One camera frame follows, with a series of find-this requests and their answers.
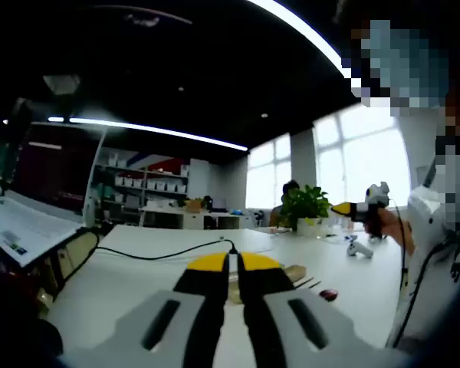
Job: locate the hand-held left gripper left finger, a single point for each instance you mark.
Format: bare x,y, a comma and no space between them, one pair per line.
138,333

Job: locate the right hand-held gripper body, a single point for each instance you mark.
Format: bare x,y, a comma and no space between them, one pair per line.
375,195

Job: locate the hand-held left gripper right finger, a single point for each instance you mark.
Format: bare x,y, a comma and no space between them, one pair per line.
329,337

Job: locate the dark red utensil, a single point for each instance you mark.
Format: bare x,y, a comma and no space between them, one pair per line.
328,295

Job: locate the wooden chopstick utensil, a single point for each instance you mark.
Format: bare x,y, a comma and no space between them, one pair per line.
304,281
311,285

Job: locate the cream cutlery case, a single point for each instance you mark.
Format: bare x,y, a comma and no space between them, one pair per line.
295,272

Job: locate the person's right hand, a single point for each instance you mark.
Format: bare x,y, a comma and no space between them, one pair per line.
391,226

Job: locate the large bright window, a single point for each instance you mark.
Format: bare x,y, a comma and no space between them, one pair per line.
368,168

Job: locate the potted green plant white pot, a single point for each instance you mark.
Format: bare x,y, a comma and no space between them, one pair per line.
306,203

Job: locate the white game controller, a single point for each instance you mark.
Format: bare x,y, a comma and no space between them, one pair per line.
358,249

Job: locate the white chest device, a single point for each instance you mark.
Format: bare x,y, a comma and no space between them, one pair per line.
421,207

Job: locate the person in white shirt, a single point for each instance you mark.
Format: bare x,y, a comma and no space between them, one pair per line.
437,291

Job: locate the white background desk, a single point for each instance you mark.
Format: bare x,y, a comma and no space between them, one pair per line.
184,218

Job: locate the open laptop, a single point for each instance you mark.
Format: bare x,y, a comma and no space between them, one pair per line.
42,214

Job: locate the storage shelf with white bins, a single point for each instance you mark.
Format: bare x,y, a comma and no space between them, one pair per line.
145,180

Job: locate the curved ceiling light strip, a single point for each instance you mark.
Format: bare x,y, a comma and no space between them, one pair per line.
310,34

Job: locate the straight ceiling light strip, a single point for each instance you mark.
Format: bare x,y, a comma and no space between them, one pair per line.
157,131

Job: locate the ceiling air conditioner unit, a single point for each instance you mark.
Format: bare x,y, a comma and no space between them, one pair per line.
61,84

